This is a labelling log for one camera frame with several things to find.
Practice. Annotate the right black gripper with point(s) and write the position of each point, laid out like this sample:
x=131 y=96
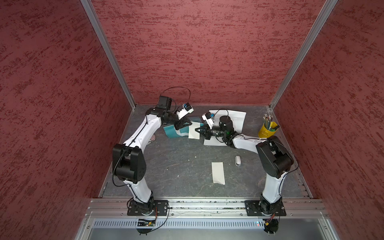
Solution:
x=207 y=133

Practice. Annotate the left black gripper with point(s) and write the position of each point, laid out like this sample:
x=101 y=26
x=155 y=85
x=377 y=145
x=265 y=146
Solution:
x=181 y=121

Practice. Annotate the paper receipt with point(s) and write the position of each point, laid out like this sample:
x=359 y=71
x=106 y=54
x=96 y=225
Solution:
x=218 y=173
x=193 y=134

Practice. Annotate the teal gift bag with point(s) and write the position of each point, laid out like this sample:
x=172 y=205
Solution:
x=171 y=132

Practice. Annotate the white gift bag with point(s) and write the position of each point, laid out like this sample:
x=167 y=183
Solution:
x=227 y=124

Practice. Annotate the small white stapler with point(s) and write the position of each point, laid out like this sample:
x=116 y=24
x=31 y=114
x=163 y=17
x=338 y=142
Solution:
x=238 y=161

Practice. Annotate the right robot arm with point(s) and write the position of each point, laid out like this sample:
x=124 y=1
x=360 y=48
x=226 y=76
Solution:
x=275 y=157

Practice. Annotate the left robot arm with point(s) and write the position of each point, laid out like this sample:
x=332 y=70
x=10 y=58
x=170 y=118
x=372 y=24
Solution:
x=129 y=164

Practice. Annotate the flag patterned flat object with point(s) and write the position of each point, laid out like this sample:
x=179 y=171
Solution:
x=152 y=138

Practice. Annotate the yellow pencil bucket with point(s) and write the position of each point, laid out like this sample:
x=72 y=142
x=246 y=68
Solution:
x=269 y=127

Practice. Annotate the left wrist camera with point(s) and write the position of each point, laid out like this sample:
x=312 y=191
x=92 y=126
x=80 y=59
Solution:
x=186 y=109

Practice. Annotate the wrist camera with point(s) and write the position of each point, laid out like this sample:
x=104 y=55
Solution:
x=209 y=118
x=186 y=109

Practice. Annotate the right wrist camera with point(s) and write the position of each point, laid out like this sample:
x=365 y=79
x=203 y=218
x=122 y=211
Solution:
x=209 y=118

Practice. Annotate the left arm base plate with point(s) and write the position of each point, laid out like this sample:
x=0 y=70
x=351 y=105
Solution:
x=151 y=209

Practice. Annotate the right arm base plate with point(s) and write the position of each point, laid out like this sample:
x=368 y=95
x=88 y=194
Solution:
x=264 y=209

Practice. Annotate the perforated cable tray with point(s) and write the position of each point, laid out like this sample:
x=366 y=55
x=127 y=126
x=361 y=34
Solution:
x=226 y=224

